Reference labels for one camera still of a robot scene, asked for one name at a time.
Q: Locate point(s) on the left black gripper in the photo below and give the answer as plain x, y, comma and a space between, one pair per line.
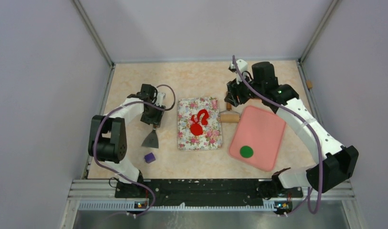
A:
155, 119

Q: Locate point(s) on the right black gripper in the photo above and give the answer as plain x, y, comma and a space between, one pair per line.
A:
234, 91

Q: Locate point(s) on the wooden rolling pin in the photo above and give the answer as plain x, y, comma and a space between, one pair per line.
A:
228, 115

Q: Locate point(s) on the metal scraper wooden handle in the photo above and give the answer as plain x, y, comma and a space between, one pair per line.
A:
151, 140

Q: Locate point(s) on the red dough piece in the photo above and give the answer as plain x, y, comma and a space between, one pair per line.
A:
202, 116

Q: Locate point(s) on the red round dough wrapper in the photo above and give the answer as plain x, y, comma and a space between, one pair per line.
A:
196, 129

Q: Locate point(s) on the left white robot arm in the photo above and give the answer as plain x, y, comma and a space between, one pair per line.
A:
108, 141

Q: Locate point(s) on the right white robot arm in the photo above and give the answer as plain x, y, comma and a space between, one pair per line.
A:
335, 162

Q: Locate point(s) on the green dough disc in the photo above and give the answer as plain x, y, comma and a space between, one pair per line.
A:
246, 152

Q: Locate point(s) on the purple cube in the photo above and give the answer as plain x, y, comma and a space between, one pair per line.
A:
149, 158

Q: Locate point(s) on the pink plastic tray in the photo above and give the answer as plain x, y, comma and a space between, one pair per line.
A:
261, 130

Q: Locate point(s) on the floral rectangular tray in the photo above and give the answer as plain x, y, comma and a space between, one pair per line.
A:
211, 139

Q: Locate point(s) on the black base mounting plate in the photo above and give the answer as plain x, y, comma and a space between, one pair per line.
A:
206, 192

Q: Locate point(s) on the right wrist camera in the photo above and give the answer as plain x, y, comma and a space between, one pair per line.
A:
239, 64

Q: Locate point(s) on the small brown wall clip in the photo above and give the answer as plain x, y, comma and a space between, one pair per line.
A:
309, 84

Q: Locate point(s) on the aluminium frame rail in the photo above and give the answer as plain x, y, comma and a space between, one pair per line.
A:
99, 194

